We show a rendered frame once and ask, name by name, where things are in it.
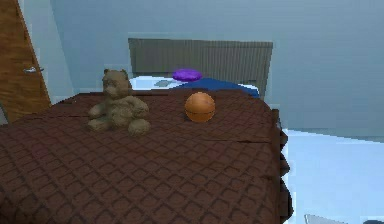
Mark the grey flat object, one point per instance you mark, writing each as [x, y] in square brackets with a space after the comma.
[320, 220]

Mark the brown wooden room door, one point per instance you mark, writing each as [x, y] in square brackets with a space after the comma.
[18, 63]

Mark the bed with brown quilt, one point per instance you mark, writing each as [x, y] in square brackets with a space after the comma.
[173, 166]

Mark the purple round cushion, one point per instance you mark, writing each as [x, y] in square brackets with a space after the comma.
[187, 74]

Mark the orange basketball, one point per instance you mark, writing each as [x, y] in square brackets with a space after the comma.
[200, 107]

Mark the small grey-green object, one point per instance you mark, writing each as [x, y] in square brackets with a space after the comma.
[162, 83]

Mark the dark blue object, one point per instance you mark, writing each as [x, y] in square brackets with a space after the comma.
[374, 222]

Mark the brown teddy bear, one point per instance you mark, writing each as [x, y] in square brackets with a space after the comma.
[119, 106]

